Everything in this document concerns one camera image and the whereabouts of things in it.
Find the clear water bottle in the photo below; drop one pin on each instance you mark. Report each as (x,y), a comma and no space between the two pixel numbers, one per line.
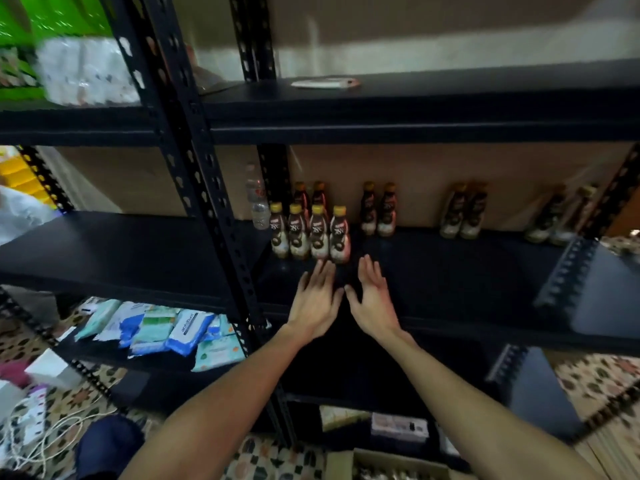
(258,205)

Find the person's right forearm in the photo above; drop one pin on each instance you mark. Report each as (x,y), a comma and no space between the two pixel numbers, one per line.
(480,420)

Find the row of wet wipe packs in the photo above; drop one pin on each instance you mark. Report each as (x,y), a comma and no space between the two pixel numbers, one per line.
(160,333)

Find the black metal shelf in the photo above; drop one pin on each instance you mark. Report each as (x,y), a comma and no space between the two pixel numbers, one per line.
(90,250)
(450,105)

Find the person's left forearm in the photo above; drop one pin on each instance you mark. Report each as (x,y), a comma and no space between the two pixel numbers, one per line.
(215,420)

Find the small white carton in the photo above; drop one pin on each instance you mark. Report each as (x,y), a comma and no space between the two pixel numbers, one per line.
(52,370)

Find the stack of pink white boxes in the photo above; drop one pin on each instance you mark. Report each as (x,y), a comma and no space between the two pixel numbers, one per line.
(400,427)

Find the yellow plastic crate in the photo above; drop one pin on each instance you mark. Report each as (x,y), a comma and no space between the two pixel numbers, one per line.
(22,177)

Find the brown cardboard box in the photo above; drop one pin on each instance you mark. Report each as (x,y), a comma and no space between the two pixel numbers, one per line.
(385,465)

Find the person's right hand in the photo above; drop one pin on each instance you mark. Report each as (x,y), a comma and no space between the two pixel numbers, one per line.
(374,307)

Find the tissue packs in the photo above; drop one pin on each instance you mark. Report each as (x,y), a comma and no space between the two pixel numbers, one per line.
(343,418)

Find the flat white orange packet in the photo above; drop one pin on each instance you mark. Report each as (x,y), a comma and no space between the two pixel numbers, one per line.
(325,83)

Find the stack of green packs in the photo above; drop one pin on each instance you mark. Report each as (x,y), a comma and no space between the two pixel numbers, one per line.
(18,73)

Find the white power strip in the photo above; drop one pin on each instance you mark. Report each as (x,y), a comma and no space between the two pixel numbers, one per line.
(28,420)

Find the stack of white plastic packs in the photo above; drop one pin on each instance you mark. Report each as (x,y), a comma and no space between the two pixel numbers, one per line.
(85,70)

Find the person's left hand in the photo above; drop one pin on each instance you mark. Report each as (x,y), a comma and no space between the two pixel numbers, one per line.
(315,307)

